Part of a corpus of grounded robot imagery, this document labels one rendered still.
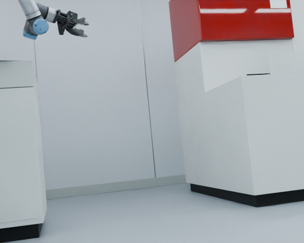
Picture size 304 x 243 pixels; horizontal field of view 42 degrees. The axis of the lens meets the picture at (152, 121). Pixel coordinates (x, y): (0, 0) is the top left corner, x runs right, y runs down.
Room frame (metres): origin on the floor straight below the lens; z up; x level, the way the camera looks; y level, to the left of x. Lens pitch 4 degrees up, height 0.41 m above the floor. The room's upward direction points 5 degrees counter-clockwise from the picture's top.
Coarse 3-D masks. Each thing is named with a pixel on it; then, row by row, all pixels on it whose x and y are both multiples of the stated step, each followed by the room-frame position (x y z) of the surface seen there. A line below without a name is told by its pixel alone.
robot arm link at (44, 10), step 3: (39, 3) 2.02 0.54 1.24; (39, 6) 2.01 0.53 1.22; (42, 6) 2.02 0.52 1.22; (45, 6) 2.04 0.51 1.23; (39, 9) 2.01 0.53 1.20; (42, 9) 2.02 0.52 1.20; (45, 9) 2.03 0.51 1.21; (48, 9) 2.04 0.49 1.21; (42, 12) 2.02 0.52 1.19; (45, 12) 2.03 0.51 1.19; (42, 15) 2.03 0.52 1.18; (45, 15) 2.04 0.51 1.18; (45, 18) 2.05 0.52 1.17
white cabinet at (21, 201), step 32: (0, 96) 2.08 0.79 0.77; (32, 96) 2.12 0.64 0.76; (0, 128) 2.08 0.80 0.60; (32, 128) 2.11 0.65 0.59; (0, 160) 2.07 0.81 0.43; (32, 160) 2.11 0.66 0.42; (0, 192) 2.07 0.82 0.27; (32, 192) 2.11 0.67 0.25; (0, 224) 2.07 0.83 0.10; (32, 224) 2.15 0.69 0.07
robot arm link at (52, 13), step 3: (51, 9) 2.05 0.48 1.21; (54, 9) 2.07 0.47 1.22; (48, 12) 2.04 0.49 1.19; (51, 12) 2.04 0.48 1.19; (54, 12) 2.05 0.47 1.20; (48, 15) 2.04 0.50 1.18; (51, 15) 2.05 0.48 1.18; (54, 15) 2.05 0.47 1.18; (48, 18) 2.05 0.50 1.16; (51, 18) 2.06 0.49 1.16; (54, 18) 2.07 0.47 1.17; (48, 21) 2.08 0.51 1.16; (51, 21) 2.07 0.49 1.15
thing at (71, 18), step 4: (56, 12) 2.07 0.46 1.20; (60, 12) 2.08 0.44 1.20; (68, 12) 2.10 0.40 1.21; (72, 12) 2.10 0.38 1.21; (56, 16) 2.06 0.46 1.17; (60, 16) 2.06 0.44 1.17; (64, 16) 2.09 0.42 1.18; (68, 16) 2.08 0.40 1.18; (72, 16) 2.10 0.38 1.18; (76, 16) 2.11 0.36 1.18; (56, 20) 2.07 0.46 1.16; (60, 20) 2.10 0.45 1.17; (64, 20) 2.10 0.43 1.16; (68, 20) 2.08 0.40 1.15; (72, 20) 2.09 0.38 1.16; (76, 20) 2.11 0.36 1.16; (64, 24) 2.11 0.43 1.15; (68, 24) 2.10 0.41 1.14; (72, 24) 2.12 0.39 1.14; (76, 24) 2.10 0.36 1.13; (64, 28) 2.14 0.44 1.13; (68, 28) 2.14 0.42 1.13
